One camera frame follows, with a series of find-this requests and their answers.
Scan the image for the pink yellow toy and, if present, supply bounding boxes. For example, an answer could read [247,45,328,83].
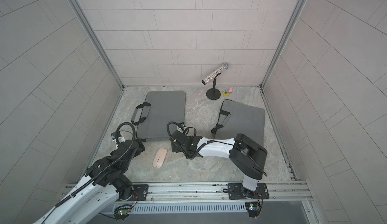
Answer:
[222,88,233,97]

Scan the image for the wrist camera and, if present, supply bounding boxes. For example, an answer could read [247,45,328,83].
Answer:
[177,122,186,133]
[111,132,125,144]

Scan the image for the grey laptop bag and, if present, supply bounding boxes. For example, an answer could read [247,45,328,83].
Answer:
[131,91,186,141]
[211,100,265,146]

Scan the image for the glitter microphone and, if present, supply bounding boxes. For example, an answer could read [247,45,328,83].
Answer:
[202,63,228,85]

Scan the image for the black microphone stand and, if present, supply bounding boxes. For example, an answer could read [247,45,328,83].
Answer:
[206,73,221,100]

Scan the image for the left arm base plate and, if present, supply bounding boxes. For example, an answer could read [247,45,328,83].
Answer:
[119,184,149,202]

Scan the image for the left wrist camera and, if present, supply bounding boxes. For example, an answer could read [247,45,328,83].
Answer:
[111,132,125,144]

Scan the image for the left pink computer mouse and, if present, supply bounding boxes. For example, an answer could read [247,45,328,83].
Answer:
[153,148,168,169]

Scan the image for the right circuit board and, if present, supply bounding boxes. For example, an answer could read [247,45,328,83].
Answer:
[245,202,262,218]

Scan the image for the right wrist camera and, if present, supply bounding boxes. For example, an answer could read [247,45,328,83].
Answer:
[177,122,186,133]

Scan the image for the left circuit board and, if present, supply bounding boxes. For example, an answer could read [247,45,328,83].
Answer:
[113,204,133,222]

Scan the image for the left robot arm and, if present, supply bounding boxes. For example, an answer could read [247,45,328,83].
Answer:
[35,140,145,224]

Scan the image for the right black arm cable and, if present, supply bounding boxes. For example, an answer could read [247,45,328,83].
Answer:
[166,121,209,160]

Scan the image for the aluminium mounting rail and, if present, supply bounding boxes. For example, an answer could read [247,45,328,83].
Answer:
[57,180,313,206]

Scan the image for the circuit board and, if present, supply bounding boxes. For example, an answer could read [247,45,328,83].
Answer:
[245,202,262,218]
[113,204,133,222]

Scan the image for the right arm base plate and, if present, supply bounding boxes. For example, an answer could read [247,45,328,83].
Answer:
[223,183,270,200]

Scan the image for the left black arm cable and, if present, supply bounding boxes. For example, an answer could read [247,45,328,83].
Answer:
[40,122,137,219]

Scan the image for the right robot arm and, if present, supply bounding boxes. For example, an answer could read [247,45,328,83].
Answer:
[168,130,268,192]

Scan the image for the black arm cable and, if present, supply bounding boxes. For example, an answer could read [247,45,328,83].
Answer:
[40,122,137,219]
[166,121,209,160]

